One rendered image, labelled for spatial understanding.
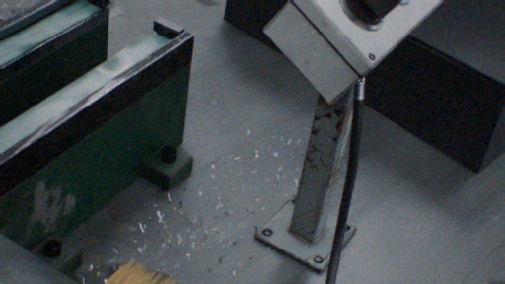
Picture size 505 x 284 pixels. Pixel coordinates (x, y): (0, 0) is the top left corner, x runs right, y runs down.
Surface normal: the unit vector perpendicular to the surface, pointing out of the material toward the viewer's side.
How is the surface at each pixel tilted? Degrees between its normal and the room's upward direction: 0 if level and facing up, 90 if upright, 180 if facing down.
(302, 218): 90
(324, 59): 90
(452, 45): 2
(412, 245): 0
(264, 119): 0
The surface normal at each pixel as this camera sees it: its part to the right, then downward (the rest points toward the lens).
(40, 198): 0.83, 0.42
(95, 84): 0.13, -0.78
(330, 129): -0.53, 0.47
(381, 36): 0.51, -0.48
